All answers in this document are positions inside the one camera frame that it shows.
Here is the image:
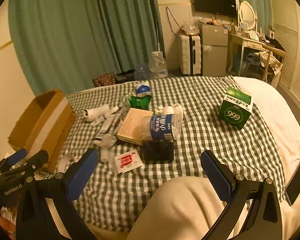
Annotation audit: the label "green checkered cloth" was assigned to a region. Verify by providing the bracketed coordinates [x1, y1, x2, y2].
[35, 75, 287, 233]

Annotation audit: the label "white oval mirror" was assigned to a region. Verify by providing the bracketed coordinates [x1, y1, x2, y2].
[239, 1, 257, 30]

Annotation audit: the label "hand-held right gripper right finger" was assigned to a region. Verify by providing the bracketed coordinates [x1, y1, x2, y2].
[200, 150, 283, 240]

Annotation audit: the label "white duvet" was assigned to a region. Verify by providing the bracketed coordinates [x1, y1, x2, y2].
[234, 76, 300, 240]

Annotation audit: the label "silver small fridge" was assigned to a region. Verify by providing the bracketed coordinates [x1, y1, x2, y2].
[199, 22, 229, 75]

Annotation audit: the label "blue and white crumpled packet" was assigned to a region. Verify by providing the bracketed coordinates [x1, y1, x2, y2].
[136, 81, 150, 97]

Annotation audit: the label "white and red sachet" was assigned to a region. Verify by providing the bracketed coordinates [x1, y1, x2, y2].
[114, 148, 144, 174]

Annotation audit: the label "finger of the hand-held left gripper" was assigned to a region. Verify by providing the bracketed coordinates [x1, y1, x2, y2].
[0, 148, 28, 172]
[2, 150, 50, 178]

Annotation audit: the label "black glossy package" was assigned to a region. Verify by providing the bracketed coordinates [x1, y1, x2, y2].
[142, 140, 174, 162]

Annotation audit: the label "crumpled white wrapper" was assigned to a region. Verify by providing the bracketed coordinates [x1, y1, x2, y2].
[91, 134, 118, 148]

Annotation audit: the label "white suitcase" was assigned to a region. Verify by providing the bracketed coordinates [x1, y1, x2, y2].
[179, 34, 202, 75]

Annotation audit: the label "black wall television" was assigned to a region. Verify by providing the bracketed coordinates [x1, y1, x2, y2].
[192, 0, 237, 18]

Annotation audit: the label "black smartphone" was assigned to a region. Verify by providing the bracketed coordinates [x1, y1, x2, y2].
[285, 159, 300, 206]

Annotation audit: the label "crushed blue label water bottle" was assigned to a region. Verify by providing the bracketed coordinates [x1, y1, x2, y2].
[137, 112, 182, 143]

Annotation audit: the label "brown patterned box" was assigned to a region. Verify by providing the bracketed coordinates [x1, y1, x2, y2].
[92, 73, 116, 88]

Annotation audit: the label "tan flat box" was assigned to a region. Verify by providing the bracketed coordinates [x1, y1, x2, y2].
[116, 107, 154, 145]

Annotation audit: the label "white clothes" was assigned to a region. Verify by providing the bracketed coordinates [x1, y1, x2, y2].
[258, 51, 283, 86]

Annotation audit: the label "green plastic bag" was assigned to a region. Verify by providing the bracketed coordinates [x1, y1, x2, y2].
[127, 94, 152, 110]

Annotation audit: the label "large clear water jug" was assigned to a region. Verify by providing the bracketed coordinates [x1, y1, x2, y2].
[134, 64, 150, 81]
[149, 51, 168, 79]

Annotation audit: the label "black garment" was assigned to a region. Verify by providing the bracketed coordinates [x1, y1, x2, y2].
[266, 36, 286, 51]

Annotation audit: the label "crushed clear plastic bottle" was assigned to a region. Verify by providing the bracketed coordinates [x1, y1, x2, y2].
[120, 94, 132, 113]

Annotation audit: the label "wooden chair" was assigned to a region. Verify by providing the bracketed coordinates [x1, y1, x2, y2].
[260, 44, 287, 83]

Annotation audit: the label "clear plastic bag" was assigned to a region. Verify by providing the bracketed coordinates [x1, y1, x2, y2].
[181, 21, 200, 35]

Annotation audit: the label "silver ointment tube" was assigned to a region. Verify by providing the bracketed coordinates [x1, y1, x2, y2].
[94, 106, 122, 142]

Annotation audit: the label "white louvered wardrobe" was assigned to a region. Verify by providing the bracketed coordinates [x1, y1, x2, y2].
[270, 0, 300, 108]

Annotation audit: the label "green medicine box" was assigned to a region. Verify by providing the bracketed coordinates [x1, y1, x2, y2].
[217, 86, 253, 130]

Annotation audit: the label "red and white tube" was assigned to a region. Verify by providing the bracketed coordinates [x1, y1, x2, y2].
[107, 112, 125, 135]

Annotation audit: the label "crumpled white tissue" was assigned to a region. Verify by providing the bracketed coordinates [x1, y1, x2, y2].
[157, 104, 184, 120]

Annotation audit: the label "brown cardboard box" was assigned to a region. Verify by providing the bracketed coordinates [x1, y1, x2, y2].
[7, 89, 77, 173]

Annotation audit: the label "white dressing table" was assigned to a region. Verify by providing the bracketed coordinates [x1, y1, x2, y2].
[226, 31, 267, 77]

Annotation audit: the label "person's leg in beige pants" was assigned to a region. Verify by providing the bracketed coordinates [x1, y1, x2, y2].
[126, 176, 248, 240]

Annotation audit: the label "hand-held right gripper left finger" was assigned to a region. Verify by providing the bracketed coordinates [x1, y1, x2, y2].
[15, 148, 100, 240]

